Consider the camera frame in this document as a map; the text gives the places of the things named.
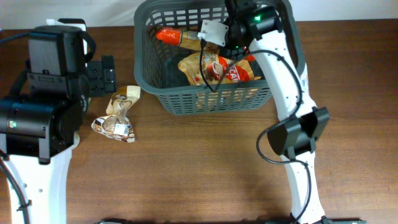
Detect tissue multipack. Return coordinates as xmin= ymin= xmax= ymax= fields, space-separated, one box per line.
xmin=300 ymin=64 xmax=310 ymax=95

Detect grey plastic shopping basket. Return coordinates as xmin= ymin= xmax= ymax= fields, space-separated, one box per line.
xmin=134 ymin=1 xmax=314 ymax=120

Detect brown sugar coffee bag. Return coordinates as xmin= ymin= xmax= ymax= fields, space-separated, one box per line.
xmin=178 ymin=52 xmax=261 ymax=86

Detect brown snack bag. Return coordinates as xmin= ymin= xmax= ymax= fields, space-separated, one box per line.
xmin=91 ymin=85 xmax=141 ymax=143

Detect spaghetti pack orange ends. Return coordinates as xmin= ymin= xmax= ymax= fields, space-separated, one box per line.
xmin=155 ymin=27 xmax=256 ymax=62

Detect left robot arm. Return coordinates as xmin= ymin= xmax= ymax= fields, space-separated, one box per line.
xmin=1 ymin=19 xmax=116 ymax=223

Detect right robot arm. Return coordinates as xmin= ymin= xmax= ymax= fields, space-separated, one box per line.
xmin=225 ymin=1 xmax=330 ymax=223

